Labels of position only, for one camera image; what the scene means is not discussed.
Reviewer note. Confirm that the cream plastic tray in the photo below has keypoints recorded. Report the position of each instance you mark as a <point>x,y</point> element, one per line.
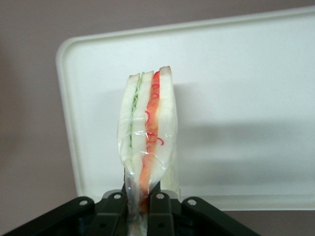
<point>233,86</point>

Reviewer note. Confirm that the triangle sandwich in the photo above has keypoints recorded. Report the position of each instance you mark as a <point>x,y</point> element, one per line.
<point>152,123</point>

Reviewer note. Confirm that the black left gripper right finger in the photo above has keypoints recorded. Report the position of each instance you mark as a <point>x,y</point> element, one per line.
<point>160,216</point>

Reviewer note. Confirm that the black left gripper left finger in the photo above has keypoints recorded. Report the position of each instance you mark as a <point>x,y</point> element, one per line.
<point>110,216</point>

